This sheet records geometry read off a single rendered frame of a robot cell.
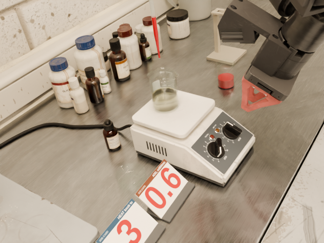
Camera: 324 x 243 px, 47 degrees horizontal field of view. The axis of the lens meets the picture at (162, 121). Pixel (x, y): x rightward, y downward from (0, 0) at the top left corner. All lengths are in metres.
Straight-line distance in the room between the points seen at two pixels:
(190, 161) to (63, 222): 0.24
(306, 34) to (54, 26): 0.70
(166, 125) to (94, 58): 0.35
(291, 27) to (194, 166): 0.28
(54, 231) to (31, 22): 0.55
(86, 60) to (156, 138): 0.35
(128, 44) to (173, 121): 0.39
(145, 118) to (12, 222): 0.29
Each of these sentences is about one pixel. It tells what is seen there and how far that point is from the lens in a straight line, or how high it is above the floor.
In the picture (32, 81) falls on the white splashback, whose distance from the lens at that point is 0.97.
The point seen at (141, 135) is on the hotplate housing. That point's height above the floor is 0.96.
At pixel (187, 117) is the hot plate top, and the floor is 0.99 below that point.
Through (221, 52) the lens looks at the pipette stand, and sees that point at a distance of 1.05.
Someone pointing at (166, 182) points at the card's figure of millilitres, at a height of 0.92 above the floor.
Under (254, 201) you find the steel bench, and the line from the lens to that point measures 0.64.
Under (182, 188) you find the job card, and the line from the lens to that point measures 0.66.
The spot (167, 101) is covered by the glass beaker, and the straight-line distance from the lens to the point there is 0.67.
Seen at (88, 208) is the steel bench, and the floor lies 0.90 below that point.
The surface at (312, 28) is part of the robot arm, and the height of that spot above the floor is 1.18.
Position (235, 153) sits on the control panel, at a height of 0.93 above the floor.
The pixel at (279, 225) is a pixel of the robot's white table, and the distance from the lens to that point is 0.61.
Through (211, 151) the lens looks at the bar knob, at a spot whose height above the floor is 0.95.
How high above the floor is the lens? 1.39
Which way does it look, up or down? 36 degrees down
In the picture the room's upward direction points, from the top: 9 degrees counter-clockwise
